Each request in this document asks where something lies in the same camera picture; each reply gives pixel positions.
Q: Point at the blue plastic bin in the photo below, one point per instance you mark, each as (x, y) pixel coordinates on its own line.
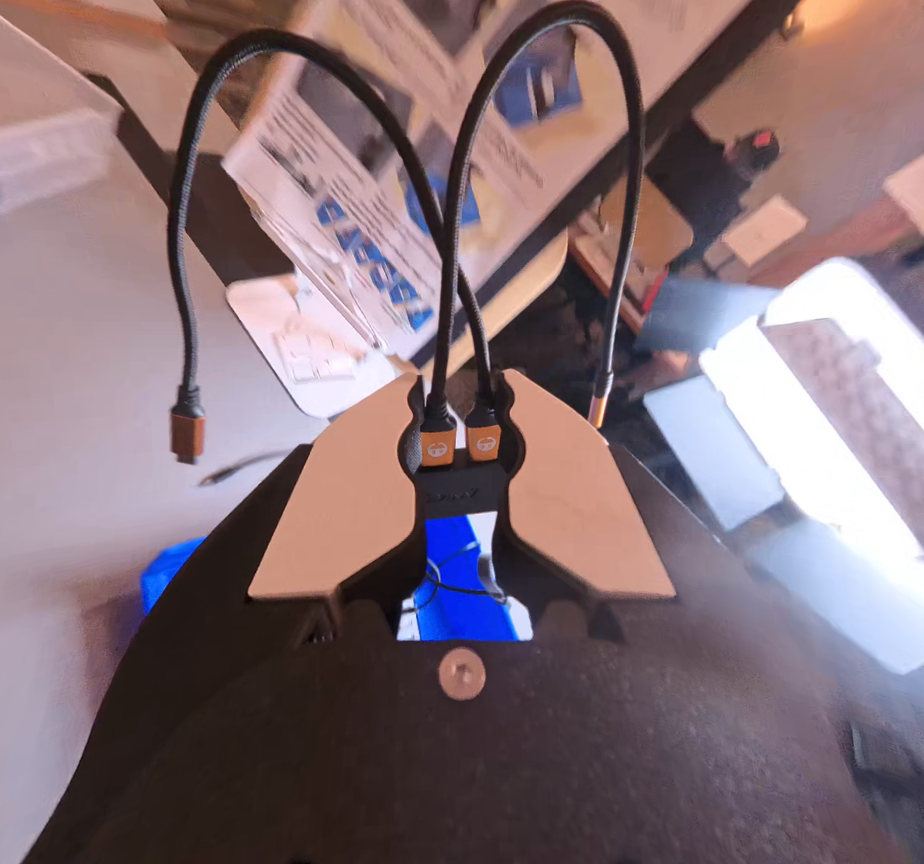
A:
(462, 618)

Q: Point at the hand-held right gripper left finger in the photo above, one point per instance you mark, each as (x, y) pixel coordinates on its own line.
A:
(346, 517)

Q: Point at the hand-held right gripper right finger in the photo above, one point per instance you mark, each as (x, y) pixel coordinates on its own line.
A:
(577, 517)

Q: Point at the small black USB hub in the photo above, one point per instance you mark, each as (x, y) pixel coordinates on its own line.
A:
(462, 496)

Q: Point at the clear plastic bin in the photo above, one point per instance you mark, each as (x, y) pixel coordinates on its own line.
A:
(43, 135)

